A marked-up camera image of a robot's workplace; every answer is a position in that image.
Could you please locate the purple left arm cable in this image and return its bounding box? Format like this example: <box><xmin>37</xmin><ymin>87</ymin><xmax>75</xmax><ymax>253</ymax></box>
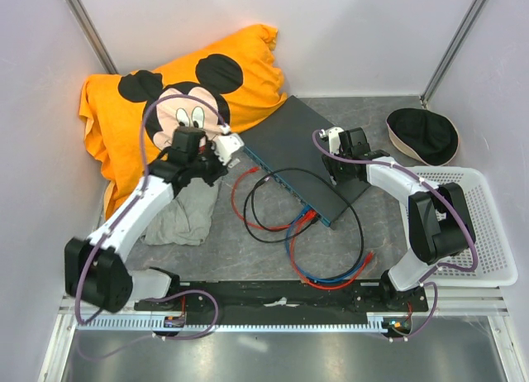
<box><xmin>73</xmin><ymin>93</ymin><xmax>232</xmax><ymax>361</ymax></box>

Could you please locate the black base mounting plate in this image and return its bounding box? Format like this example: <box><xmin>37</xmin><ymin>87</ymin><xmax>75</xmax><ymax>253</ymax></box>
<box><xmin>134</xmin><ymin>279</ymin><xmax>429</xmax><ymax>327</ymax></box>

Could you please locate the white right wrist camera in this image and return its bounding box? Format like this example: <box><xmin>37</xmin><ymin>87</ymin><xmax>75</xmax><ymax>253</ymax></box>
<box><xmin>317</xmin><ymin>127</ymin><xmax>344</xmax><ymax>155</ymax></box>

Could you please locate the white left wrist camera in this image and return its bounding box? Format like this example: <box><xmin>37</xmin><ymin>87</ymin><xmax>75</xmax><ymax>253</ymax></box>
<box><xmin>212</xmin><ymin>125</ymin><xmax>244</xmax><ymax>166</ymax></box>

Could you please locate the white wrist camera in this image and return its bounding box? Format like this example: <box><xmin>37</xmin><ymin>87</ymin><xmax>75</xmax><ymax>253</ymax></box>
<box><xmin>317</xmin><ymin>127</ymin><xmax>344</xmax><ymax>155</ymax></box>
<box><xmin>212</xmin><ymin>125</ymin><xmax>244</xmax><ymax>166</ymax></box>

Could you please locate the black cap with beige brim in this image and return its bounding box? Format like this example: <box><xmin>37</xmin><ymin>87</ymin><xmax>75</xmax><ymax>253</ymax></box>
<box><xmin>386</xmin><ymin>108</ymin><xmax>460</xmax><ymax>166</ymax></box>

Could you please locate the blue network cable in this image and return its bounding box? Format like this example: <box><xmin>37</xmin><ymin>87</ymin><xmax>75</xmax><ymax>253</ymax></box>
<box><xmin>284</xmin><ymin>210</ymin><xmax>365</xmax><ymax>286</ymax></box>

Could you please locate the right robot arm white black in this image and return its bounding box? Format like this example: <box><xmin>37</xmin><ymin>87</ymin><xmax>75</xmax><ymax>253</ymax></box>
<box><xmin>312</xmin><ymin>127</ymin><xmax>479</xmax><ymax>311</ymax></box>

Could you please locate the grey crumpled cloth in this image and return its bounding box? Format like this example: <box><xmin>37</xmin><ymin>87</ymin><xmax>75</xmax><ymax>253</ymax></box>
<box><xmin>142</xmin><ymin>179</ymin><xmax>219</xmax><ymax>246</ymax></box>

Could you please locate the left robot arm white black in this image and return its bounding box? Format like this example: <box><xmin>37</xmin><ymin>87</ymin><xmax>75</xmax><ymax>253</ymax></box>
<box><xmin>64</xmin><ymin>127</ymin><xmax>244</xmax><ymax>313</ymax></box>

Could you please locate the dark grey network switch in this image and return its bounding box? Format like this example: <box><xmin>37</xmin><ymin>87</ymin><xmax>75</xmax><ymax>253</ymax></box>
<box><xmin>241</xmin><ymin>96</ymin><xmax>369</xmax><ymax>228</ymax></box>

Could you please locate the orange Mickey Mouse pillow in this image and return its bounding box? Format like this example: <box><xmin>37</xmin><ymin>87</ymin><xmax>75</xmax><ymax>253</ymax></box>
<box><xmin>79</xmin><ymin>24</ymin><xmax>287</xmax><ymax>217</ymax></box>

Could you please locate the white slotted cable duct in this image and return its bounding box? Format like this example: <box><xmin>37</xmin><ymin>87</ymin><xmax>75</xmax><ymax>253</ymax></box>
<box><xmin>78</xmin><ymin>314</ymin><xmax>388</xmax><ymax>333</ymax></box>

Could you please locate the white perforated plastic basket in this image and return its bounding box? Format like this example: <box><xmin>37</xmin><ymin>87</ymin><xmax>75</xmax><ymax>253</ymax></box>
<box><xmin>410</xmin><ymin>165</ymin><xmax>518</xmax><ymax>288</ymax></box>

